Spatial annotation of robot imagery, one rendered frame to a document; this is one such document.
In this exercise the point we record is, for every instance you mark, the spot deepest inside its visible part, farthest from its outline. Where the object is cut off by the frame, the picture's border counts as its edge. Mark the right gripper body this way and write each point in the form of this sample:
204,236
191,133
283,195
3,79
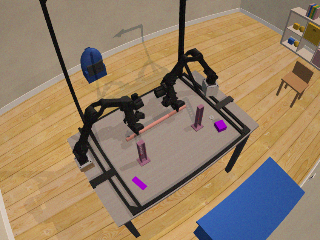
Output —
131,120

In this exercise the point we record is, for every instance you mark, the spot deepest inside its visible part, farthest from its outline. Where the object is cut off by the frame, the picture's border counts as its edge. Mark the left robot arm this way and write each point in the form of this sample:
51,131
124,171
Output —
170,78

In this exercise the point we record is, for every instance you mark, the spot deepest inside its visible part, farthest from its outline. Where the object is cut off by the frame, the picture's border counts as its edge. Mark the long salmon-pink rail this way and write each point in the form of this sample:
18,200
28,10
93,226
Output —
155,123

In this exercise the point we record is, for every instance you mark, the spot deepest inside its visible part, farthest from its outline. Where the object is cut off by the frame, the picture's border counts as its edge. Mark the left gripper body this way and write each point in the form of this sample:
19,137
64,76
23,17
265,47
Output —
177,103

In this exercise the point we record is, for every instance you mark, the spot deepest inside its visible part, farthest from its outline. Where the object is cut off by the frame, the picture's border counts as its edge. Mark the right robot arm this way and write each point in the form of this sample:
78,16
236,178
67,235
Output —
91,115

